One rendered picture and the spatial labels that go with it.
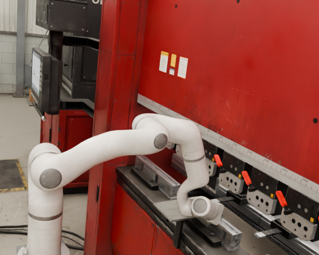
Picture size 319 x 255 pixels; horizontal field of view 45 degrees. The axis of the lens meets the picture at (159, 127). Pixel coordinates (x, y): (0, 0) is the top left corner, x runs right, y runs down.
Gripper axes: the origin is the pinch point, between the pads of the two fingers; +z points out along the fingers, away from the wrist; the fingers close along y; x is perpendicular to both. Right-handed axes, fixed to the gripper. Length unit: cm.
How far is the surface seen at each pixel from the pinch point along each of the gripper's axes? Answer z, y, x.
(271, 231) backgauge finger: 6.4, 1.3, -24.5
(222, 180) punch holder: -7.3, 15.6, 1.7
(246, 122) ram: -26.3, 41.3, -5.6
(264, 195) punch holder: -21.5, 13.7, -21.2
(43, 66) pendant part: -20, 47, 129
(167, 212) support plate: -8.1, -7.5, 22.2
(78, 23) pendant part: -18, 81, 119
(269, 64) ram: -42, 63, -11
